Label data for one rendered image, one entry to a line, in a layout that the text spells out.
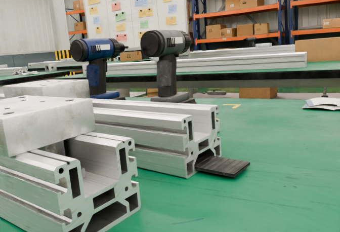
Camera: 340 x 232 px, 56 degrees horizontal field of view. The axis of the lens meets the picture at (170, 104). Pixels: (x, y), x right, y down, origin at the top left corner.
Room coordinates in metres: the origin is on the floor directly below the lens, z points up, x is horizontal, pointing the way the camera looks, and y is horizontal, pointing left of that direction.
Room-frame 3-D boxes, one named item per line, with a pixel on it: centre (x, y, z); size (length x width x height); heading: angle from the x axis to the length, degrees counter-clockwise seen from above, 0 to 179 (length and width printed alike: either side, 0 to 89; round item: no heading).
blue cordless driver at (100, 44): (0.92, 0.17, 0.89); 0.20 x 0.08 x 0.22; 144
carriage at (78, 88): (0.70, 0.27, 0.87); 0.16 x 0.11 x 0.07; 51
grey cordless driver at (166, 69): (0.79, -0.02, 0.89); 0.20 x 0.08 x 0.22; 147
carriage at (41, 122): (0.40, 0.19, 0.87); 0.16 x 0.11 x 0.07; 51
